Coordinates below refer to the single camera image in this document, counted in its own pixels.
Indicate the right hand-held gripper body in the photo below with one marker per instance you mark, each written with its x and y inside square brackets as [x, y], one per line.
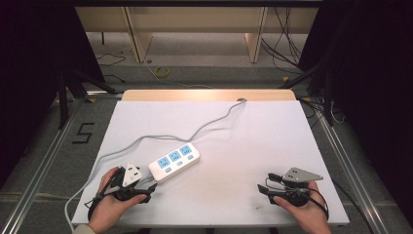
[300, 177]

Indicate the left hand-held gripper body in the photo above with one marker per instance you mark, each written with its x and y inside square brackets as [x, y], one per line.
[131, 175]

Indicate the white power strip blue sockets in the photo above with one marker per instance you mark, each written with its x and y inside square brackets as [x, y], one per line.
[174, 162]

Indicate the person's right hand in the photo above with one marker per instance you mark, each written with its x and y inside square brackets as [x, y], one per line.
[308, 216]

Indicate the person's left hand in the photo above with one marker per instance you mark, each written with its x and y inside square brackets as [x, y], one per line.
[107, 208]

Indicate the white table mat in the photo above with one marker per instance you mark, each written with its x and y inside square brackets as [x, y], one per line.
[246, 156]

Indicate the black metal stand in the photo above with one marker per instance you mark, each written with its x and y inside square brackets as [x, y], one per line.
[328, 97]
[74, 87]

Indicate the wooden table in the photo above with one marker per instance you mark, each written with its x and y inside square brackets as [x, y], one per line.
[207, 95]

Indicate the yellow tape roll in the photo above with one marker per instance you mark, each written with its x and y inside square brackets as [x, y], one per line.
[162, 71]

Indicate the black curtain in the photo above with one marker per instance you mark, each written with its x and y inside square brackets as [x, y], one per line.
[35, 65]
[376, 81]

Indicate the light wooden shelf unit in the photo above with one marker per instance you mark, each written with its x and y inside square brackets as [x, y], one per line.
[198, 19]

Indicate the aluminium floor rail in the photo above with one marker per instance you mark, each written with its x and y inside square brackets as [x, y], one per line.
[354, 175]
[39, 172]

